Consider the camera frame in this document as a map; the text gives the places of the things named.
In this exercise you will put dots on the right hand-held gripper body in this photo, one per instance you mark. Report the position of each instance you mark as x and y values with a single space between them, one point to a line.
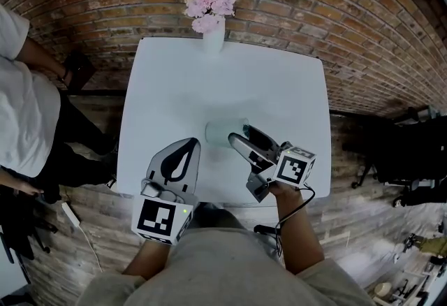
291 168

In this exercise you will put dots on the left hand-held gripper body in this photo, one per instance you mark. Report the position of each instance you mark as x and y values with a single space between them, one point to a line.
155 215

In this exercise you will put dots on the clear plastic cup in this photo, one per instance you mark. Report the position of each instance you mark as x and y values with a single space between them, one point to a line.
220 130

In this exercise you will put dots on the white vase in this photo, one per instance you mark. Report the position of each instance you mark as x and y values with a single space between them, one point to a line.
213 40

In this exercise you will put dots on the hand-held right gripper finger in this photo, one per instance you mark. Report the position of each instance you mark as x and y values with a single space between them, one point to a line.
262 139
246 148

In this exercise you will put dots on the person's left forearm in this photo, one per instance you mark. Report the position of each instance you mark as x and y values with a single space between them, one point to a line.
150 259

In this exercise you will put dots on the black chair base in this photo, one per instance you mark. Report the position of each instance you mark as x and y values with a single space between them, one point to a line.
24 234

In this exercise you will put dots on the black table foot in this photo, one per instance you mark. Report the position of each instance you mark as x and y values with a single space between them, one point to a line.
265 228

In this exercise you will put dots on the pink flowers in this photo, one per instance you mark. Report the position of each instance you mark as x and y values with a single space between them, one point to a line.
209 7

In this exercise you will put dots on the black bag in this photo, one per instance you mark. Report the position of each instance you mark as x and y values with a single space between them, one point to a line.
81 68

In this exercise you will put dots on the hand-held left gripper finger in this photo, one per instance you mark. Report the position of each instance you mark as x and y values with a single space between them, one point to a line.
155 160
195 165

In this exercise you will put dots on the person's right forearm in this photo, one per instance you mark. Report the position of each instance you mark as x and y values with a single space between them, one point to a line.
298 227

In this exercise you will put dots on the person's grey clothing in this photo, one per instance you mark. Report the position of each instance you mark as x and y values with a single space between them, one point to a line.
223 262

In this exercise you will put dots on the white bowl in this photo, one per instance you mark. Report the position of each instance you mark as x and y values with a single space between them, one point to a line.
382 289

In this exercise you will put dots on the black office chair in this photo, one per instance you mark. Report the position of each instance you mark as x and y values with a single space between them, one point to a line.
401 154

